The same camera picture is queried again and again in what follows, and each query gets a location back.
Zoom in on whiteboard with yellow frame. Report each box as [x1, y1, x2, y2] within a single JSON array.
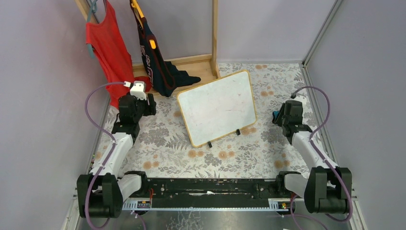
[[176, 70, 257, 148]]

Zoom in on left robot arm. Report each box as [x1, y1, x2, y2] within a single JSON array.
[[77, 93, 156, 218]]

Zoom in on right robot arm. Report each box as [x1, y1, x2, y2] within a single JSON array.
[[272, 100, 352, 214]]

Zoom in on navy tank top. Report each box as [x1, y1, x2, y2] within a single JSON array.
[[129, 1, 201, 97]]

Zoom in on floral table mat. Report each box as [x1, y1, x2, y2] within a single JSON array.
[[92, 63, 325, 179]]

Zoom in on red mesh tank top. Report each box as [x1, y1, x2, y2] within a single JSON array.
[[91, 0, 152, 92]]

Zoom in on wooden clothes rack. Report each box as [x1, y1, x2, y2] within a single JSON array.
[[75, 0, 221, 96]]

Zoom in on yellow clothes hanger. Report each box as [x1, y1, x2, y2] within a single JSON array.
[[131, 0, 157, 49]]

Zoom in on teal clothes hanger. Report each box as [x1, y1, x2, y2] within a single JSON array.
[[86, 0, 98, 58]]

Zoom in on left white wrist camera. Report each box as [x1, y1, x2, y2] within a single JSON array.
[[129, 81, 147, 101]]

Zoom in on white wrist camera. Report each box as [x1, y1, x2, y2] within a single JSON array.
[[291, 94, 307, 105], [129, 81, 147, 101]]

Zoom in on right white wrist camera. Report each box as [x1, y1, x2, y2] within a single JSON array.
[[291, 94, 307, 105]]

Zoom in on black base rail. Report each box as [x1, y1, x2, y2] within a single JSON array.
[[123, 178, 293, 212]]

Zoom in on aluminium frame post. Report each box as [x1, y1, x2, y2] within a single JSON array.
[[302, 0, 344, 68]]

